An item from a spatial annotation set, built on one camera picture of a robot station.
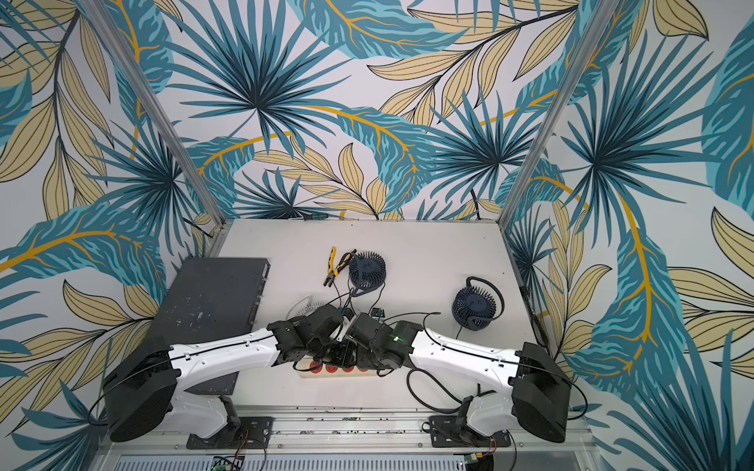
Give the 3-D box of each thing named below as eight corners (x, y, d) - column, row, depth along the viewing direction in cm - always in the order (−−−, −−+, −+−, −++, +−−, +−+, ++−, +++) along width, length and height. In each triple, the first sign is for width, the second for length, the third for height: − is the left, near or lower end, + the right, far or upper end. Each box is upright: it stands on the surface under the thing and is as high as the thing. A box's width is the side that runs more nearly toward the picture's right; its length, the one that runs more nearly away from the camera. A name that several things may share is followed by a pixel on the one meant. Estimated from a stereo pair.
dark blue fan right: (455, 330, 92) (460, 321, 87) (448, 288, 102) (452, 276, 97) (502, 331, 93) (510, 321, 87) (490, 288, 103) (497, 277, 97)
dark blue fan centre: (349, 297, 100) (347, 283, 92) (351, 261, 109) (350, 245, 102) (385, 298, 100) (386, 283, 93) (385, 261, 109) (385, 246, 102)
